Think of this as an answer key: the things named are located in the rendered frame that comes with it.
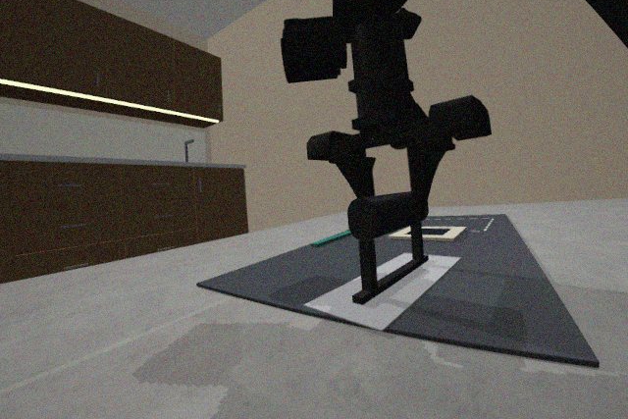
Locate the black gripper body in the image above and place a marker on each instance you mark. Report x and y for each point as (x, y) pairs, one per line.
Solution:
(384, 108)

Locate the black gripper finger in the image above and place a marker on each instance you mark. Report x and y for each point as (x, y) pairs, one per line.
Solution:
(423, 158)
(358, 171)

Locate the teal trowel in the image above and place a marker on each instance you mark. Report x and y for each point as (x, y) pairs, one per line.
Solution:
(331, 239)

